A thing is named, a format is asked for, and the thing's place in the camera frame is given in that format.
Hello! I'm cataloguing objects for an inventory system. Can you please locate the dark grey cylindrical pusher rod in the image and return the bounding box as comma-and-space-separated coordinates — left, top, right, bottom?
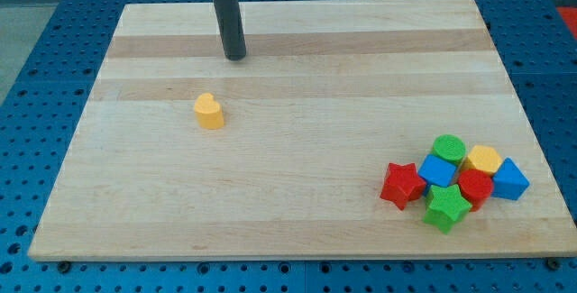
213, 0, 246, 61

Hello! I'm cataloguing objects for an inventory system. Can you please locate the yellow heart block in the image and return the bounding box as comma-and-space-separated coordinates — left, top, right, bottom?
194, 93, 224, 130

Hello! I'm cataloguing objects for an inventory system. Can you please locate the wooden board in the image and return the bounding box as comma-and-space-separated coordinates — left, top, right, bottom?
28, 0, 576, 261

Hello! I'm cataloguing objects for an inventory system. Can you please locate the red star block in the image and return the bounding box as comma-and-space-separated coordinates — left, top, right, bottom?
380, 162, 426, 210

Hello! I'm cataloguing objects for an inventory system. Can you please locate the blue cube block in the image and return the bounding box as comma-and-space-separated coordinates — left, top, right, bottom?
417, 154, 457, 188

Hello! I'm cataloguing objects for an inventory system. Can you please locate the green cylinder block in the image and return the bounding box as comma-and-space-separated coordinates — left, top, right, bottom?
431, 134, 466, 166

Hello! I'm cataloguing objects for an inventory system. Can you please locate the yellow hexagon block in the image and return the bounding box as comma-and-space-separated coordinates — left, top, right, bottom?
460, 145, 503, 177

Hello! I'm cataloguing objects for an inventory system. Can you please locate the green star block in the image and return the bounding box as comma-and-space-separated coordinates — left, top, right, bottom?
423, 185, 472, 234

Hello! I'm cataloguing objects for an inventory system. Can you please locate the red cylinder block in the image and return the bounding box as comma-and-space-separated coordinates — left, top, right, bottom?
457, 169, 494, 212

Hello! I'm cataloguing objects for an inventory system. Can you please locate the blue triangle block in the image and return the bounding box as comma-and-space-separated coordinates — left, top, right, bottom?
491, 158, 530, 200

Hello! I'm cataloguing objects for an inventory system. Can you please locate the red object at right edge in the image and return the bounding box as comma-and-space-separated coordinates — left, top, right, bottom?
557, 6, 577, 39

